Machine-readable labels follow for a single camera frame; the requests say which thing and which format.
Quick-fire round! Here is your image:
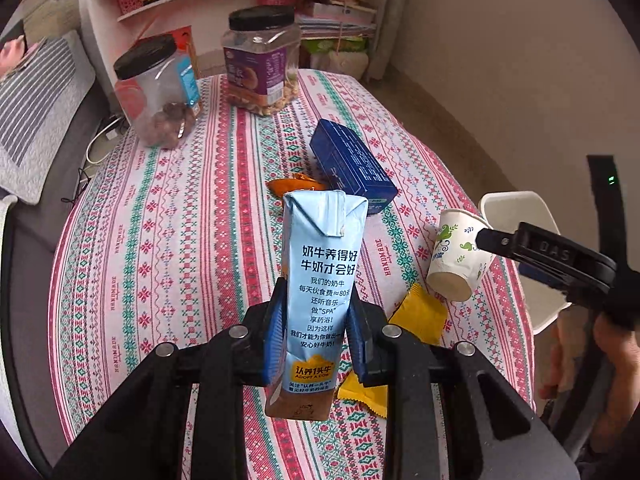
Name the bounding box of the light blue milk carton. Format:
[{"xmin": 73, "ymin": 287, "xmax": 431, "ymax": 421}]
[{"xmin": 265, "ymin": 191, "xmax": 369, "ymax": 422}]

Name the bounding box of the white paper cup green print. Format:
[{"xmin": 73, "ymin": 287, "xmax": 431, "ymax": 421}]
[{"xmin": 426, "ymin": 209, "xmax": 495, "ymax": 301}]

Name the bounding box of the red gift box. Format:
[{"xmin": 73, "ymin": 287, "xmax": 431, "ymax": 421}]
[{"xmin": 136, "ymin": 25, "xmax": 202, "ymax": 79}]

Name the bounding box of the clear jar purple label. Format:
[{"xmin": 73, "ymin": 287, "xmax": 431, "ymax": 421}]
[{"xmin": 222, "ymin": 6, "xmax": 302, "ymax": 116}]

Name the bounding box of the pink plush toy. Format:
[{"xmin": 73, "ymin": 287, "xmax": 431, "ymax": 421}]
[{"xmin": 0, "ymin": 35, "xmax": 26, "ymax": 78}]

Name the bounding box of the striped grey sofa cover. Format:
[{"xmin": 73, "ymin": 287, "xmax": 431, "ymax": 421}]
[{"xmin": 0, "ymin": 30, "xmax": 96, "ymax": 205}]

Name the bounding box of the clear jar blue label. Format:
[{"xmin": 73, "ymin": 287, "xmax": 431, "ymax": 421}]
[{"xmin": 114, "ymin": 35, "xmax": 202, "ymax": 150}]

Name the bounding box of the dark blue cardboard box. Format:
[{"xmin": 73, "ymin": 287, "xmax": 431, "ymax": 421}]
[{"xmin": 310, "ymin": 119, "xmax": 398, "ymax": 216}]

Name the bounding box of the grey sofa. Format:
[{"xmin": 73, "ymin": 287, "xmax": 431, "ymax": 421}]
[{"xmin": 1, "ymin": 82, "xmax": 110, "ymax": 479}]

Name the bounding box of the white trash bin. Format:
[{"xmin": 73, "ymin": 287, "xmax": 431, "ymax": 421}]
[{"xmin": 480, "ymin": 191, "xmax": 570, "ymax": 335}]

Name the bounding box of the pile of papers on floor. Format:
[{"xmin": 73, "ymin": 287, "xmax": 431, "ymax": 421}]
[{"xmin": 295, "ymin": 0, "xmax": 378, "ymax": 39}]

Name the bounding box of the white bookshelf unit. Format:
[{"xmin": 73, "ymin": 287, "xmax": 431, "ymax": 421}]
[{"xmin": 74, "ymin": 0, "xmax": 381, "ymax": 97}]

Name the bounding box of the beige curtain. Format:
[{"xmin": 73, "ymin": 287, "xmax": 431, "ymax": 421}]
[{"xmin": 367, "ymin": 0, "xmax": 408, "ymax": 80}]

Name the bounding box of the patterned striped tablecloth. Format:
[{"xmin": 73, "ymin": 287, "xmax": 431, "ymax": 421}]
[{"xmin": 46, "ymin": 68, "xmax": 536, "ymax": 480}]

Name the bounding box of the stack of books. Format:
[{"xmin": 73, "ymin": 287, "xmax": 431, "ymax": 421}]
[{"xmin": 22, "ymin": 0, "xmax": 81, "ymax": 46}]

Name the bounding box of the yellow snack wrapper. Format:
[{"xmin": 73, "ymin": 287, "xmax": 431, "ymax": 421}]
[{"xmin": 337, "ymin": 283, "xmax": 448, "ymax": 418}]

